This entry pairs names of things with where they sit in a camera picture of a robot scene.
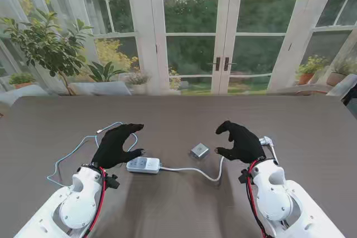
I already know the small plant in white pot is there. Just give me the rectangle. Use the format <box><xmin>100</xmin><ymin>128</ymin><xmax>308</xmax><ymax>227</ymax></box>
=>
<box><xmin>125</xmin><ymin>72</ymin><xmax>152</xmax><ymax>95</ymax></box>

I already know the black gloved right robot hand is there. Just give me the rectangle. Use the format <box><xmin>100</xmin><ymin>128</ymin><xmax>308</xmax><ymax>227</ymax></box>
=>
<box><xmin>215</xmin><ymin>120</ymin><xmax>267</xmax><ymax>164</ymax></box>

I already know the pale grey sofa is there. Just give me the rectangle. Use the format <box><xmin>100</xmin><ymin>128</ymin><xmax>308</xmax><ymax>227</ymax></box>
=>
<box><xmin>0</xmin><ymin>84</ymin><xmax>50</xmax><ymax>116</ymax></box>

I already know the yellow flowering plant terracotta pot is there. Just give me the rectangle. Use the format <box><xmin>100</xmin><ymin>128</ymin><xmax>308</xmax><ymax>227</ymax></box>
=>
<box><xmin>295</xmin><ymin>55</ymin><xmax>330</xmax><ymax>86</ymax></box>

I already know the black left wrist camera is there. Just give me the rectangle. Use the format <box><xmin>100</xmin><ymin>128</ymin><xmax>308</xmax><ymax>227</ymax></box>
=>
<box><xmin>107</xmin><ymin>174</ymin><xmax>121</xmax><ymax>190</ymax></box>

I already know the tall leafy potted tree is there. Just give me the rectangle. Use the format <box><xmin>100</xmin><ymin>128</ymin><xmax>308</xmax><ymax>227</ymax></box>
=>
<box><xmin>0</xmin><ymin>9</ymin><xmax>94</xmax><ymax>96</ymax></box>

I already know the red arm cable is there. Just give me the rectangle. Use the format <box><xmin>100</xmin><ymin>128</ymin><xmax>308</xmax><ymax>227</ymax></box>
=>
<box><xmin>246</xmin><ymin>161</ymin><xmax>268</xmax><ymax>238</ymax></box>
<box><xmin>83</xmin><ymin>167</ymin><xmax>108</xmax><ymax>238</ymax></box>

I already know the white rectangular planter box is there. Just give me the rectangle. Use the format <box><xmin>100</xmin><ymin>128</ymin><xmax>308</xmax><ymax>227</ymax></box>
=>
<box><xmin>68</xmin><ymin>81</ymin><xmax>132</xmax><ymax>96</ymax></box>

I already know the white glazed door leaf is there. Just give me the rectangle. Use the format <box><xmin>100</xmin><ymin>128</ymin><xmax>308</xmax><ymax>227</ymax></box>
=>
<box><xmin>148</xmin><ymin>0</ymin><xmax>232</xmax><ymax>95</ymax></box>
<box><xmin>219</xmin><ymin>0</ymin><xmax>319</xmax><ymax>95</ymax></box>

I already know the green plant in tan pot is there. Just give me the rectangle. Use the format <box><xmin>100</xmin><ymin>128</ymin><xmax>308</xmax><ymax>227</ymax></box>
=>
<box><xmin>326</xmin><ymin>58</ymin><xmax>354</xmax><ymax>87</ymax></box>

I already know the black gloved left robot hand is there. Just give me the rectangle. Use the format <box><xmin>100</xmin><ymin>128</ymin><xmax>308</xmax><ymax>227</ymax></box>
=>
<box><xmin>91</xmin><ymin>123</ymin><xmax>145</xmax><ymax>170</ymax></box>

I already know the white power strip with cord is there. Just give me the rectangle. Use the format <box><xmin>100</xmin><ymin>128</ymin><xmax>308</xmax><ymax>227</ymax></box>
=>
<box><xmin>126</xmin><ymin>136</ymin><xmax>279</xmax><ymax>182</ymax></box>

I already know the light blue USB cable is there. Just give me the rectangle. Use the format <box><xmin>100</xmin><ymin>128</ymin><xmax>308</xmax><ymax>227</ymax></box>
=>
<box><xmin>46</xmin><ymin>122</ymin><xmax>139</xmax><ymax>187</ymax></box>

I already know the small plant in terracotta pot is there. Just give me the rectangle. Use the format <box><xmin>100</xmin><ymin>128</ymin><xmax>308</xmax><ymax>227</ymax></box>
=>
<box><xmin>8</xmin><ymin>72</ymin><xmax>36</xmax><ymax>90</ymax></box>

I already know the grey USB charger adapter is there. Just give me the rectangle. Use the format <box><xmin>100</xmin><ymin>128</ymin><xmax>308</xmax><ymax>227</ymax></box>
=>
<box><xmin>190</xmin><ymin>143</ymin><xmax>210</xmax><ymax>159</ymax></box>

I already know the red left arm cable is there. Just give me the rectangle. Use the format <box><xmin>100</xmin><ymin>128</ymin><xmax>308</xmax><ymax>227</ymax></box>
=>
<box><xmin>83</xmin><ymin>167</ymin><xmax>108</xmax><ymax>238</ymax></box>

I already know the dark door lever handle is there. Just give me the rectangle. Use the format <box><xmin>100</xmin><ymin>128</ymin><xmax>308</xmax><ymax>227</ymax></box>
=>
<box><xmin>208</xmin><ymin>57</ymin><xmax>221</xmax><ymax>71</ymax></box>
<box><xmin>224</xmin><ymin>57</ymin><xmax>238</xmax><ymax>71</ymax></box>

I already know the white armchair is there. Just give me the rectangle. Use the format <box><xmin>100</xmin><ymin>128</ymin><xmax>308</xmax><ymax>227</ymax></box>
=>
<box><xmin>326</xmin><ymin>73</ymin><xmax>357</xmax><ymax>101</ymax></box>

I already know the broad-leaf green plant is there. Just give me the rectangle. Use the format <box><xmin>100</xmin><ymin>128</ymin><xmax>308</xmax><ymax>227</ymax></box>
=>
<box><xmin>88</xmin><ymin>61</ymin><xmax>126</xmax><ymax>83</ymax></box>

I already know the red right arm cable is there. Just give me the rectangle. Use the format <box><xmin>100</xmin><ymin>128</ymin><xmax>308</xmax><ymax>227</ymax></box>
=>
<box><xmin>246</xmin><ymin>161</ymin><xmax>268</xmax><ymax>238</ymax></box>

